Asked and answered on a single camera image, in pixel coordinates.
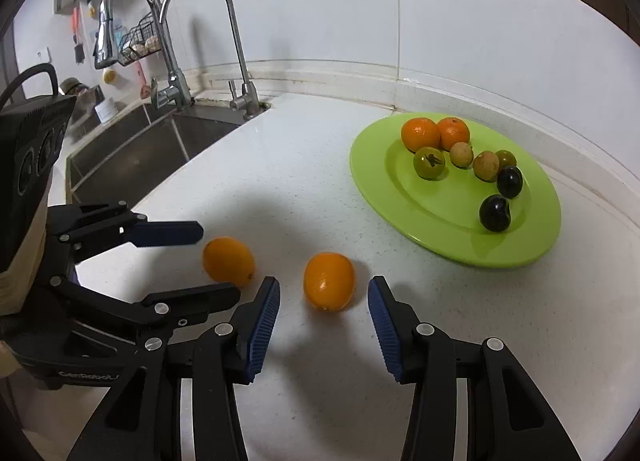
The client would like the large orange mandarin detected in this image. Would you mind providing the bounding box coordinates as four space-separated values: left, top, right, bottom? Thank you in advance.
303 252 356 313

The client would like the dark plum back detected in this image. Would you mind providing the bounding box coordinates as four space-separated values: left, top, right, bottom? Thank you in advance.
478 194 511 233

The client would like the dark plum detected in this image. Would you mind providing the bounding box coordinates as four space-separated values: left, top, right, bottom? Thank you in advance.
497 166 524 199
478 194 511 233

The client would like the tan longan front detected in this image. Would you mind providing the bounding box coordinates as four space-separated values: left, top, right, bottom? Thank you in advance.
473 151 500 182

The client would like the tan longan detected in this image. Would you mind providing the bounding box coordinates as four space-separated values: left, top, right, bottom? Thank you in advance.
473 151 500 182
449 141 474 168

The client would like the tan longan back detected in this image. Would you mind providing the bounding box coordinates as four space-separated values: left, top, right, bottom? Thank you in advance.
449 141 474 168

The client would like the green tomato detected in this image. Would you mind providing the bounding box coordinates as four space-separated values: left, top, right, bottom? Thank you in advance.
413 147 446 180
496 150 518 170

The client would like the green tomato front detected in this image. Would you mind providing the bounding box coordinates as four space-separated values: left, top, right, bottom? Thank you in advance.
496 150 518 170

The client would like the stainless steel sink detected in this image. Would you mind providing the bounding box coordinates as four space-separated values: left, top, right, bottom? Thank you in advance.
64 98 250 206

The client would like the large chrome faucet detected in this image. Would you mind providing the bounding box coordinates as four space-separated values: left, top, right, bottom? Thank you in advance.
93 0 193 110

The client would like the thin gooseneck faucet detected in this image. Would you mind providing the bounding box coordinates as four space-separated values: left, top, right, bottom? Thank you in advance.
162 0 264 121

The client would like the green plate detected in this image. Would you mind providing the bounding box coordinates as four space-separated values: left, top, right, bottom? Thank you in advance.
349 113 561 268

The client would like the black wire basket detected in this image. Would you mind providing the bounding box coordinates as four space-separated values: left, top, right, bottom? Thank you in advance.
116 12 162 66

